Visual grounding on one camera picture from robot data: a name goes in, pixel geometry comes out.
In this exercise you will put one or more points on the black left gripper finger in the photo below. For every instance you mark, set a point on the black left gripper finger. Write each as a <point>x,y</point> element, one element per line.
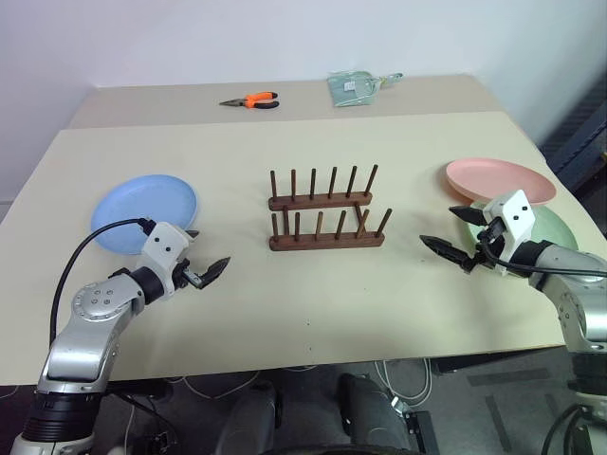
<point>193,234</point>
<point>214,272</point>

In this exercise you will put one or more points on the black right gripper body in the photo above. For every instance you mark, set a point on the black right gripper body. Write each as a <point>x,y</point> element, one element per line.
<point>488,242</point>

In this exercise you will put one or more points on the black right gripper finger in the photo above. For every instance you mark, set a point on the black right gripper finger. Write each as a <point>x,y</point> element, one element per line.
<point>448,250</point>
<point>469,214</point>

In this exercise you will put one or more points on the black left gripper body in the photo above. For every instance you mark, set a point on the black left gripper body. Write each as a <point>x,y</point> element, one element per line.
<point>184,277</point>

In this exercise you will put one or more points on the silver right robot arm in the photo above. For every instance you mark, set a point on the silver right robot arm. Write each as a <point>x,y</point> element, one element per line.
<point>583,303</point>

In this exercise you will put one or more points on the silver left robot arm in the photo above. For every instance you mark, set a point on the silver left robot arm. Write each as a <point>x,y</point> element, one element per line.
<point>90,322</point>

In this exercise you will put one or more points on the wooden dish rack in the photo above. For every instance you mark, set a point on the wooden dish rack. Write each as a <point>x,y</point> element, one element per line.
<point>327,242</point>

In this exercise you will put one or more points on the pink plate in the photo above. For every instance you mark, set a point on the pink plate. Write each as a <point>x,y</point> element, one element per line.
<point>498,180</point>

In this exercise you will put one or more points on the blue plate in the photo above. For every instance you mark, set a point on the blue plate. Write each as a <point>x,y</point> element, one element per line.
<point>142,204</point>

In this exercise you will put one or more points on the green plate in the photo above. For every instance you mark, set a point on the green plate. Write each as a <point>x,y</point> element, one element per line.
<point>555,232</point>

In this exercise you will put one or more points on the dark rounded shape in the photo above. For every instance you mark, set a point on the dark rounded shape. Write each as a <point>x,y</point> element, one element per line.
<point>370,412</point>
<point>249,417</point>

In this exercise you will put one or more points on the green packaged dustpan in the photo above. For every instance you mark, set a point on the green packaged dustpan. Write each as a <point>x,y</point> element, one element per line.
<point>351,89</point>

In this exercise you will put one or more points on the black floor box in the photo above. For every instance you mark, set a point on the black floor box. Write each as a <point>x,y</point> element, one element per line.
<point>422,433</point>

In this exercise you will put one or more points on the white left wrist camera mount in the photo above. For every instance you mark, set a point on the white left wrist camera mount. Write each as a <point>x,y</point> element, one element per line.
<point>161,249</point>

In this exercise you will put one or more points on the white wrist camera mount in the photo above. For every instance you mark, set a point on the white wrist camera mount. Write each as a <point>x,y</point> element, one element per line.
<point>161,249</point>
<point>517,218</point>

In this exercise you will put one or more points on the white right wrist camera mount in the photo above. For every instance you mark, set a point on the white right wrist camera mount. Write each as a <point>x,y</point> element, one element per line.
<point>517,218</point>

